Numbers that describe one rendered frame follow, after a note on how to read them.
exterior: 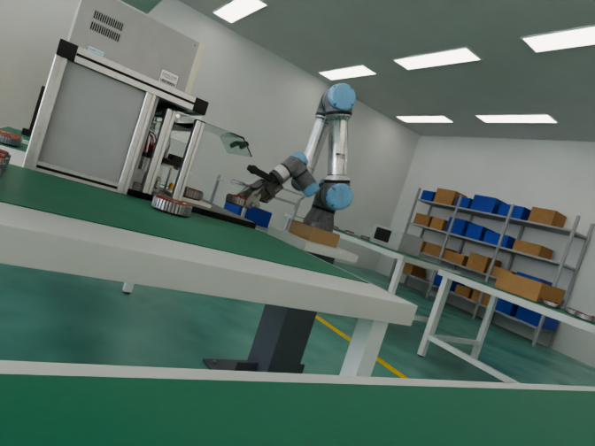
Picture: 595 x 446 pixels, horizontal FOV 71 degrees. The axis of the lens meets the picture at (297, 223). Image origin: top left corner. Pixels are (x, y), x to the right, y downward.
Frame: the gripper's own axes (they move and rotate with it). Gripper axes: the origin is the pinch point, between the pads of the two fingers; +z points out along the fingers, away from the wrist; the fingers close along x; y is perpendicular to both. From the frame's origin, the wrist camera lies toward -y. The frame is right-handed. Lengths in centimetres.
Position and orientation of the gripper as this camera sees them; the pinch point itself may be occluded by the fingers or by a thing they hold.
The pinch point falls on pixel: (237, 201)
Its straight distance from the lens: 173.2
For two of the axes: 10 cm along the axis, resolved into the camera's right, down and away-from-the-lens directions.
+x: -5.2, -2.0, 8.3
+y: 4.4, 7.7, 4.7
